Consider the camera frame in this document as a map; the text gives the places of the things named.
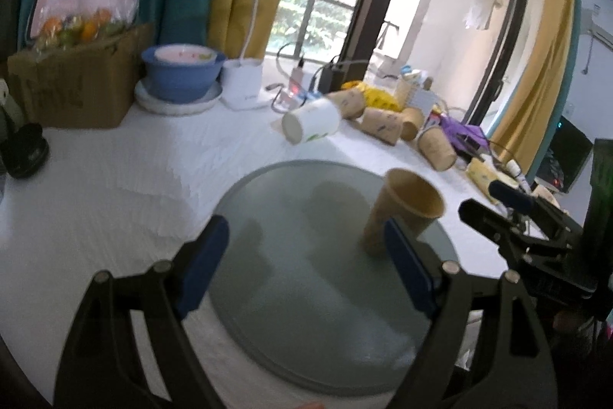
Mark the black round container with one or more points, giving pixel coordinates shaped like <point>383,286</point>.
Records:
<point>26,150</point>

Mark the white paper cup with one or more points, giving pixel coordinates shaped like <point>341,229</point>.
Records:
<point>313,119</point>

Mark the white air conditioner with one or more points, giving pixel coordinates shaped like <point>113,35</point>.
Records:
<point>598,33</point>

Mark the purple plastic bag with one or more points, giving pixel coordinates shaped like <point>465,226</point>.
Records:
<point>459,133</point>

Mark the white desk lamp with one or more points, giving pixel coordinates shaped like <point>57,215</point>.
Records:
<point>244,83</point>

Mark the pale yellow packet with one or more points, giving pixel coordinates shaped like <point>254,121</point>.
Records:
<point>486,175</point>

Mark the plastic bag of fruit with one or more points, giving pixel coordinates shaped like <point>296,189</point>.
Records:
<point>86,1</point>

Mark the cardboard box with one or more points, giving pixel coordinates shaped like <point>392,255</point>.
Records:
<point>76,88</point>

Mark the black power adapter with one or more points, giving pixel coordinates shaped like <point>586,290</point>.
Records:
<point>337,76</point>

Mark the printed brown paper cup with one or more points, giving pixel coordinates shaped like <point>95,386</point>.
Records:
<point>381,125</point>
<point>412,122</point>
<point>348,102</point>
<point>436,149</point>

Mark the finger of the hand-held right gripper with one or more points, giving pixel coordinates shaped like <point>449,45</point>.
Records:
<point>510,193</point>
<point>483,217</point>

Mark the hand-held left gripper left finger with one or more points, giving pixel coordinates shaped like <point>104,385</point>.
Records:
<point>206,265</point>

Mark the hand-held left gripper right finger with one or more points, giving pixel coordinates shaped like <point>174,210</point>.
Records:
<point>407,265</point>

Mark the yellow snack packet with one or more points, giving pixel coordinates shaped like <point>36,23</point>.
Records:
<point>378,96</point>

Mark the balcony railing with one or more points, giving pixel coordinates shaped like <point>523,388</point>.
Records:
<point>311,16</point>

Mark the white charger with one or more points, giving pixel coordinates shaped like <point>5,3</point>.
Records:
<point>299,76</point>

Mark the white plate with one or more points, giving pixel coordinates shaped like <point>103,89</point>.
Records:
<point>167,106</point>

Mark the plain brown paper cup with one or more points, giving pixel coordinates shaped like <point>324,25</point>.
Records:
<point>407,210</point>

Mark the round glass plate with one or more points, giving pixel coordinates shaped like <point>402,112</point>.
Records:
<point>306,284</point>

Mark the blue bowl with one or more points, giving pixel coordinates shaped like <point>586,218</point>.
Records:
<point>182,76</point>

